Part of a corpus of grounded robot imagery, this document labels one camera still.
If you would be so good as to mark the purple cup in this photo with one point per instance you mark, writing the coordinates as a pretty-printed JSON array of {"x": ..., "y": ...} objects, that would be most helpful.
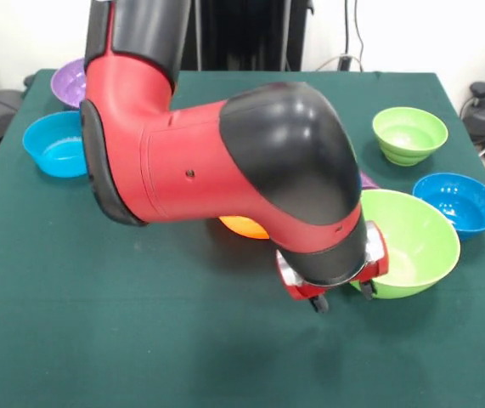
[{"x": 368, "y": 182}]

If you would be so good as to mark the large purple bowl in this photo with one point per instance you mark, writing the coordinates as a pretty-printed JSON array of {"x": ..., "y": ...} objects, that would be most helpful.
[{"x": 70, "y": 85}]

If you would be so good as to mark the large green bowl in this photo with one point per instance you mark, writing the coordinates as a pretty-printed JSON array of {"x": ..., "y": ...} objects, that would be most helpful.
[{"x": 420, "y": 238}]

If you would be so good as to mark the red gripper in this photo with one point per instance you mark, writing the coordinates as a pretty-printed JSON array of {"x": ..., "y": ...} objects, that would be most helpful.
[{"x": 310, "y": 292}]

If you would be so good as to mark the dark blue bowl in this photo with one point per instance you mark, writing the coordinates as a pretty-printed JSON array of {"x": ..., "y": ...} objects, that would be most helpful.
[{"x": 458, "y": 204}]

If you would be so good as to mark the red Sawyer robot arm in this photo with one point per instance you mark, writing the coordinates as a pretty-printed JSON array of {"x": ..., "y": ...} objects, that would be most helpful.
[{"x": 225, "y": 149}]

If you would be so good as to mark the large orange bowl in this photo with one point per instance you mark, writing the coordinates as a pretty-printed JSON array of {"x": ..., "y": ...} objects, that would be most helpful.
[{"x": 244, "y": 227}]

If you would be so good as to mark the light blue bowl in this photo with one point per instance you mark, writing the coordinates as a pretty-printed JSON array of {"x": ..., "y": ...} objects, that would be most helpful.
[{"x": 55, "y": 149}]

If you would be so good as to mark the small green bowl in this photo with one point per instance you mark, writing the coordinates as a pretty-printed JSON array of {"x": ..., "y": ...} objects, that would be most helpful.
[{"x": 409, "y": 136}]

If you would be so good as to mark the dark green table cloth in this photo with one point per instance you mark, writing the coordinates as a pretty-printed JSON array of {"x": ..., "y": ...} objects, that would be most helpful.
[{"x": 140, "y": 348}]

